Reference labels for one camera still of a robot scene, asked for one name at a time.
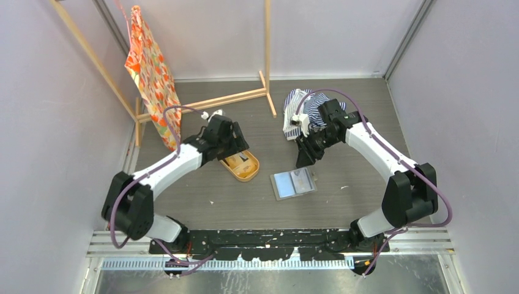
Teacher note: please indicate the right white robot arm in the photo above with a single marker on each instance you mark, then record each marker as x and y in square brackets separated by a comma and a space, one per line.
[409, 194]

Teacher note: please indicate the gold credit card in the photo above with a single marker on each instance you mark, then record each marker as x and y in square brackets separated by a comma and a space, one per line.
[240, 165]

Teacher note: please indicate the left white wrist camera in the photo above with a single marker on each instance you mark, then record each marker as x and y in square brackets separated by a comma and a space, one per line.
[208, 116]

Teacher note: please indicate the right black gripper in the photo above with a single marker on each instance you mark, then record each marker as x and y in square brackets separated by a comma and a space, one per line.
[307, 155]

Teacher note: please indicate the blue striped cloth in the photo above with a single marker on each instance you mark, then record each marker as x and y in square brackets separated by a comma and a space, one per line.
[309, 108]

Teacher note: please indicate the grey card holder wallet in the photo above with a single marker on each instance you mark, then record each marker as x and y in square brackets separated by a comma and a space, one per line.
[283, 186]

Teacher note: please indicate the orange oval tray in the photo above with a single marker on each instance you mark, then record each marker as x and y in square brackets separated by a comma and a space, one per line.
[249, 177]

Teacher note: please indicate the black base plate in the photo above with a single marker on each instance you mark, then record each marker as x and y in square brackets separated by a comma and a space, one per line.
[270, 245]

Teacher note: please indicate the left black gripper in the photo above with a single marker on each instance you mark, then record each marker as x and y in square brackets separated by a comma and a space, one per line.
[238, 144]

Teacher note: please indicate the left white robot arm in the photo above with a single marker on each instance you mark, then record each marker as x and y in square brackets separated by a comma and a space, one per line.
[129, 204]

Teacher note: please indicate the orange floral cloth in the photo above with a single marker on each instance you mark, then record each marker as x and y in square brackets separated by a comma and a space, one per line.
[149, 71]

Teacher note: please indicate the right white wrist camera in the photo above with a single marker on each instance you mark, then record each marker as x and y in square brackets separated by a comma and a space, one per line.
[301, 124]

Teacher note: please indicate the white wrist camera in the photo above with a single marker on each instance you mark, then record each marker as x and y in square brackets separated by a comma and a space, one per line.
[301, 124]
[208, 116]

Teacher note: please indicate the wooden drying rack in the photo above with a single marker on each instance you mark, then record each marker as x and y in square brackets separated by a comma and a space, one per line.
[135, 112]

